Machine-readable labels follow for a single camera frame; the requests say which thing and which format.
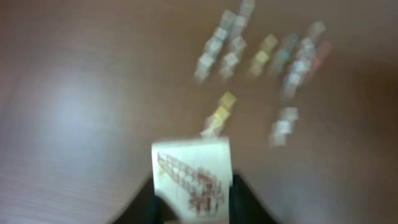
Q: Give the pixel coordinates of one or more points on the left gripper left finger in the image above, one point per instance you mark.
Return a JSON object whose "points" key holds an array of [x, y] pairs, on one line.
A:
{"points": [[144, 208]]}

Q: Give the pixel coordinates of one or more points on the green letter N block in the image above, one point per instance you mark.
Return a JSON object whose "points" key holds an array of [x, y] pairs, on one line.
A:
{"points": [[282, 56]]}

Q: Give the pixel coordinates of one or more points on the left plain wooden block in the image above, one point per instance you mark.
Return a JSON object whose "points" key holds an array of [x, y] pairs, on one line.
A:
{"points": [[210, 53]]}

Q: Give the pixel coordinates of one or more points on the plain drawing wooden block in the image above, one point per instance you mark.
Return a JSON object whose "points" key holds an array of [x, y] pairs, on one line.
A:
{"points": [[294, 78]]}

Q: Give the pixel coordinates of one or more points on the red letter M block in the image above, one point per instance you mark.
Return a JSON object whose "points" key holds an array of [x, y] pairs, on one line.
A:
{"points": [[322, 51]]}

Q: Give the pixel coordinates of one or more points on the red drawing wooden block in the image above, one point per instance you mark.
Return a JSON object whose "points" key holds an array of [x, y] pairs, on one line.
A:
{"points": [[193, 177]]}

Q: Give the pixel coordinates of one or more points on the red letter Y block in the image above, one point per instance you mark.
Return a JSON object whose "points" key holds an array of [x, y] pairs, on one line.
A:
{"points": [[283, 126]]}

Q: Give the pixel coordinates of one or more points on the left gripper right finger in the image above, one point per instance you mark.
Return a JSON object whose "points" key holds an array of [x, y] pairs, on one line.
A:
{"points": [[244, 207]]}

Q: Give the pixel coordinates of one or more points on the white top red block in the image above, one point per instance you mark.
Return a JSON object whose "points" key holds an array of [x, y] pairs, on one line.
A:
{"points": [[306, 50]]}

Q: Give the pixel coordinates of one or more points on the green letter A block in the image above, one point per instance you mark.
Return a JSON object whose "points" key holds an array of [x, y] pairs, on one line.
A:
{"points": [[227, 20]]}

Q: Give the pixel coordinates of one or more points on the top centre wooden block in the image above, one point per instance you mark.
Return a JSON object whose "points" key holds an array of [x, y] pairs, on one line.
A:
{"points": [[242, 19]]}

